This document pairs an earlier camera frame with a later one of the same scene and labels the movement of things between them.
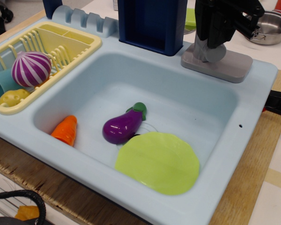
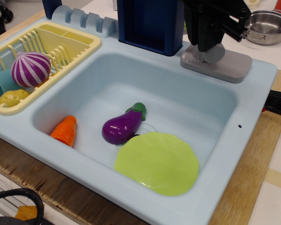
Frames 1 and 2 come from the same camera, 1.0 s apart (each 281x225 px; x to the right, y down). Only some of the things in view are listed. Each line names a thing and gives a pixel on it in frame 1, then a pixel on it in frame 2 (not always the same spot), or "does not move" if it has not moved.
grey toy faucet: [217, 61] does not move
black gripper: [247, 13] to [207, 29]
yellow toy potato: [12, 97] does not move
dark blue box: [157, 25] does not move
